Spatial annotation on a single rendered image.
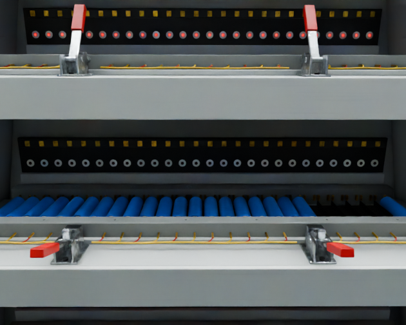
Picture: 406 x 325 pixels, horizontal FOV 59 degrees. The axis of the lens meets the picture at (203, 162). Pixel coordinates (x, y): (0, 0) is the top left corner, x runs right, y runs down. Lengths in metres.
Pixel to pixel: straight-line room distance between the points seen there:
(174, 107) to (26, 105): 0.16
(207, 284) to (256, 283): 0.05
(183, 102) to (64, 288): 0.23
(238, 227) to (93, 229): 0.17
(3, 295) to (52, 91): 0.22
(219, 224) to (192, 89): 0.15
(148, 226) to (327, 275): 0.20
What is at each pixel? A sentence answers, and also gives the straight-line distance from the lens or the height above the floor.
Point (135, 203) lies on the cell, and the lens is 0.49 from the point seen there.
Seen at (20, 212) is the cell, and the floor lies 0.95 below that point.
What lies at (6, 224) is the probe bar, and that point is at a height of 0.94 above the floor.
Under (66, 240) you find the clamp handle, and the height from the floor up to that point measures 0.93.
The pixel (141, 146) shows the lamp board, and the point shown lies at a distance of 0.53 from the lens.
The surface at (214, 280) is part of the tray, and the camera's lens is 0.39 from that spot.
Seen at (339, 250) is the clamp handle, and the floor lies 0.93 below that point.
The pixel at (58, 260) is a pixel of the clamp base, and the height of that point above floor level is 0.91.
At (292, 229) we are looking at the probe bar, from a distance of 0.43.
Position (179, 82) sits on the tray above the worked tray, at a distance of 0.39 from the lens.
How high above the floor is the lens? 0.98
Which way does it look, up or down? 5 degrees up
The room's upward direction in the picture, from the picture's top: straight up
